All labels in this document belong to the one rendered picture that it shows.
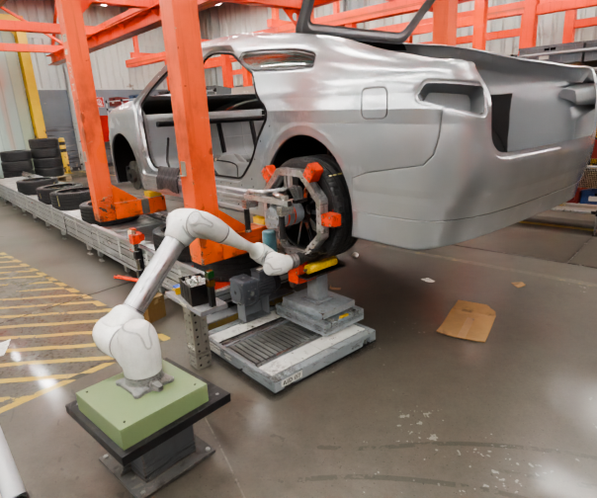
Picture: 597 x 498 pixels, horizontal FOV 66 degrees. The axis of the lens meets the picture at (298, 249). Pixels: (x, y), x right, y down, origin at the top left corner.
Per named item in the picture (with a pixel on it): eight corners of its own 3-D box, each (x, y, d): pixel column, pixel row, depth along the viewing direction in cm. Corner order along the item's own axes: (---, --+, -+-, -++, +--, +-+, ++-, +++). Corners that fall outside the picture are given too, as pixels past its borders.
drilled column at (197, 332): (212, 364, 281) (205, 300, 269) (198, 370, 275) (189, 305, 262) (204, 358, 288) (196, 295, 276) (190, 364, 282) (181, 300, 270)
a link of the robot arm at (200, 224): (232, 221, 218) (214, 218, 227) (206, 205, 204) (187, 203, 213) (223, 246, 216) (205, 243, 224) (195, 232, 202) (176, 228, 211)
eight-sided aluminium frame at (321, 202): (330, 262, 274) (327, 170, 258) (322, 265, 270) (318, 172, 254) (274, 245, 314) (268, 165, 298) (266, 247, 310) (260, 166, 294)
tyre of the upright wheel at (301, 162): (284, 208, 338) (338, 274, 309) (257, 214, 323) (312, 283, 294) (315, 132, 295) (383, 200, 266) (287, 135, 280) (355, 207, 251)
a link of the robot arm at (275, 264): (295, 257, 254) (280, 248, 263) (272, 264, 244) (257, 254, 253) (293, 274, 258) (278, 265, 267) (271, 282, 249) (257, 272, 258)
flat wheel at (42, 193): (40, 207, 686) (37, 191, 679) (38, 201, 740) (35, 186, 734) (87, 200, 718) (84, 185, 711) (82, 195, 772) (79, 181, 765)
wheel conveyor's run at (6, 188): (134, 228, 634) (129, 201, 623) (68, 242, 581) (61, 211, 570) (24, 186, 1132) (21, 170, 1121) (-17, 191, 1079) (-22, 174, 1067)
